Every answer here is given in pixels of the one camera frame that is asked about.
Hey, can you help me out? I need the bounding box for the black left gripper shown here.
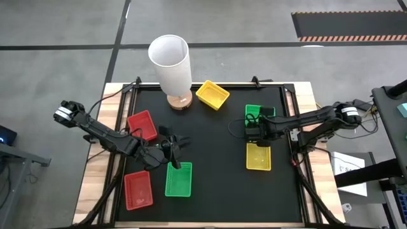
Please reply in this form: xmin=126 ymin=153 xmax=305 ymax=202
xmin=136 ymin=135 xmax=192 ymax=171

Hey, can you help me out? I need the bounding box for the green plastic basket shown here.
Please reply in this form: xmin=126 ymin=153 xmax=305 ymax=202
xmin=164 ymin=161 xmax=193 ymax=198
xmin=244 ymin=104 xmax=277 ymax=128

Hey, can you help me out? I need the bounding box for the yellow plastic basket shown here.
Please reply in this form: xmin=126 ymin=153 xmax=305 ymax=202
xmin=245 ymin=142 xmax=272 ymax=172
xmin=195 ymin=80 xmax=231 ymax=111

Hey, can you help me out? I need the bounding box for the red plastic basket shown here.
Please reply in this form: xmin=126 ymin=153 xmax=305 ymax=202
xmin=123 ymin=170 xmax=154 ymax=211
xmin=127 ymin=109 xmax=158 ymax=142

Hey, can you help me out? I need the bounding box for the black table mat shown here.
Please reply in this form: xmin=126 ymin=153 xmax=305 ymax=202
xmin=116 ymin=84 xmax=303 ymax=223

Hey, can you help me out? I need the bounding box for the white shade table lamp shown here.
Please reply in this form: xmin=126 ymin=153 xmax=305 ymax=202
xmin=148 ymin=34 xmax=194 ymax=111

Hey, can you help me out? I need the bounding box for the white cardboard box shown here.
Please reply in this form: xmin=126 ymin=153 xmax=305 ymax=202
xmin=330 ymin=151 xmax=369 ymax=197

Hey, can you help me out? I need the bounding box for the black equipment cart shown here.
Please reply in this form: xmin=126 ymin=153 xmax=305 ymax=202
xmin=371 ymin=79 xmax=407 ymax=179

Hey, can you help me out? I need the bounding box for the hazard striped floor mat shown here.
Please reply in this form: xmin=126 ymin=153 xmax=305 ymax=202
xmin=291 ymin=11 xmax=407 ymax=43

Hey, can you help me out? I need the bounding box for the blue crate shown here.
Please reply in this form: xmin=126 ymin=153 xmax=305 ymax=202
xmin=396 ymin=187 xmax=407 ymax=220

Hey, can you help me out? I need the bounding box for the grey desk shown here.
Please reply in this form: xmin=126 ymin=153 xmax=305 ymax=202
xmin=0 ymin=142 xmax=52 ymax=220

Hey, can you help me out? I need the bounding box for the black device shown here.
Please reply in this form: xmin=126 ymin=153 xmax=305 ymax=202
xmin=0 ymin=125 xmax=18 ymax=147

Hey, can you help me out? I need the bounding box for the black right camera cable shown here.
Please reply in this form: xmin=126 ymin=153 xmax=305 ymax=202
xmin=228 ymin=113 xmax=255 ymax=139

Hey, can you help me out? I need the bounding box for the black aluminium rig frame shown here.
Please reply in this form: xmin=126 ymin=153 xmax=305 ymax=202
xmin=71 ymin=76 xmax=347 ymax=229

